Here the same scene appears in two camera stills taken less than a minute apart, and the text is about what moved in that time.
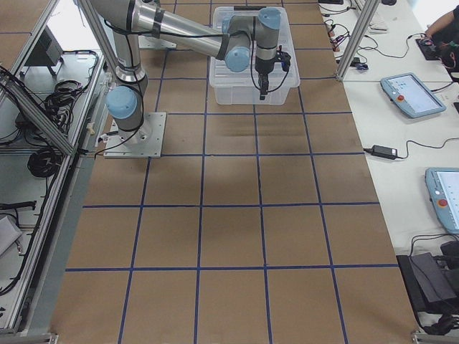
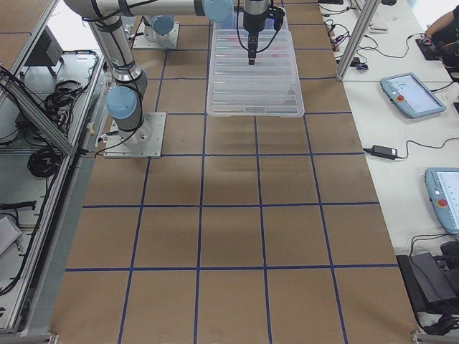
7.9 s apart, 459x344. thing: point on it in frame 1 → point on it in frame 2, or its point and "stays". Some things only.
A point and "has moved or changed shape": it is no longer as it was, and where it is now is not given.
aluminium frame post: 354,47 stays
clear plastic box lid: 219,13 has moved or changed shape
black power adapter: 384,152 stays
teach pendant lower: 442,185 stays
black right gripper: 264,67 → 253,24
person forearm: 439,24 stays
